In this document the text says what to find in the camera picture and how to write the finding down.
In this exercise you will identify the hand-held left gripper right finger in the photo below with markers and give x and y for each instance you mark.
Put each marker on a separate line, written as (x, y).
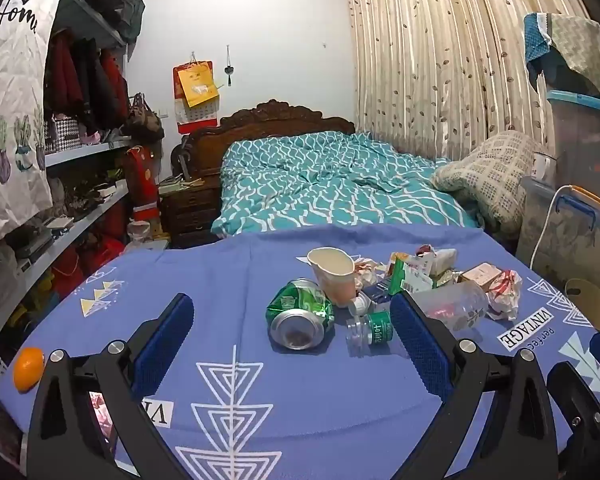
(420, 350)

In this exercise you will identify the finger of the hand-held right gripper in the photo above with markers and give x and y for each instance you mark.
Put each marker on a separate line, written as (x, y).
(575, 400)

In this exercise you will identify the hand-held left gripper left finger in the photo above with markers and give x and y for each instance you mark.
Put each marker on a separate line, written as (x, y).
(166, 345)

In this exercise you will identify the green label plastic bottle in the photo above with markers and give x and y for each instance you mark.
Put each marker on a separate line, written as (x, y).
(375, 331)

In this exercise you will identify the crushed clear plastic bottle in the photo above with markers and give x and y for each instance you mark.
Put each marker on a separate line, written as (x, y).
(455, 305)

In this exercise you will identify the dark blue small carton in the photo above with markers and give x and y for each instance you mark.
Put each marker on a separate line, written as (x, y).
(380, 296)

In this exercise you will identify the green white carton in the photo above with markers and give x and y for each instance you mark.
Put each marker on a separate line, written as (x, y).
(405, 275)

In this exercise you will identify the white packet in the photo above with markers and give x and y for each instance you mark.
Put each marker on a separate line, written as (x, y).
(442, 258)

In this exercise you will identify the pink yellow box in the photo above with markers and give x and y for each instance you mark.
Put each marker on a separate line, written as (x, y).
(480, 274)

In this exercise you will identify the red white wrapper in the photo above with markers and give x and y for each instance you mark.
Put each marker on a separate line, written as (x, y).
(505, 295)

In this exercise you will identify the beige paper cup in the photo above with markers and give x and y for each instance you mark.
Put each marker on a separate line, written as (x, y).
(336, 280)

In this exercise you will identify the crushed green drink can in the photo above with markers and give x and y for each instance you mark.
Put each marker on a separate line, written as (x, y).
(295, 310)

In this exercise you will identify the blue printed tablecloth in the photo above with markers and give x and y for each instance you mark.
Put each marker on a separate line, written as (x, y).
(230, 285)

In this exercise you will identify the round wooden stool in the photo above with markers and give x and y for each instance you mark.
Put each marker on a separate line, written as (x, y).
(592, 305)

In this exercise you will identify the dark wooden nightstand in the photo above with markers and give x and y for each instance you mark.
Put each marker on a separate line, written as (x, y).
(190, 215)

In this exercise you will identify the orange fruit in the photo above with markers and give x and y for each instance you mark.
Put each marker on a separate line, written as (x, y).
(28, 370)

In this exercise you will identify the grey storage box blue latch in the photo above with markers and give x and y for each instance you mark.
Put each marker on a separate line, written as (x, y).
(565, 245)

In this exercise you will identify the red gift bag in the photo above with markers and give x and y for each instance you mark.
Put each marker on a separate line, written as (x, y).
(142, 185)

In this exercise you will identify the teal patterned bed blanket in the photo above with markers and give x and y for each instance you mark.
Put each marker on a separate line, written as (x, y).
(305, 185)

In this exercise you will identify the grey metal shelf rack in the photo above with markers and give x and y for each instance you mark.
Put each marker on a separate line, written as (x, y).
(80, 152)

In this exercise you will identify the brown handbag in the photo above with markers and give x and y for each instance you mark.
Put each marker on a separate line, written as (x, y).
(142, 120)

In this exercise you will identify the houndstooth storage box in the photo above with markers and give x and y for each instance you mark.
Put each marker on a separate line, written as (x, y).
(65, 135)

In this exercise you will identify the carved wooden headboard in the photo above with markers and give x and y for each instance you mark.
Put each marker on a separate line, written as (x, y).
(280, 115)

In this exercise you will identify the clear storage box blue lid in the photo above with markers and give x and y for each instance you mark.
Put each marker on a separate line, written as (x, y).
(585, 140)

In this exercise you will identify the hanging dark red jackets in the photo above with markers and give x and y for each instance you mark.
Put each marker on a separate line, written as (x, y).
(80, 85)

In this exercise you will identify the dark hanging ornament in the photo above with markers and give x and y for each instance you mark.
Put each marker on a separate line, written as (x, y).
(228, 70)

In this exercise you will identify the white printed cloth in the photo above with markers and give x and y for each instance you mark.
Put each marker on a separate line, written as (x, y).
(10, 110)

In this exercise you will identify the beige leaf print curtain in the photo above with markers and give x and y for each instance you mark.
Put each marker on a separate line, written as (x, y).
(430, 60)

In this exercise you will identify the teal patterned cloth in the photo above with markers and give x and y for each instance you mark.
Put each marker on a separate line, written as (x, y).
(580, 55)

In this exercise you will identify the red wall calendar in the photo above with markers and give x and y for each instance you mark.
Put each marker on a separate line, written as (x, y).
(200, 116)

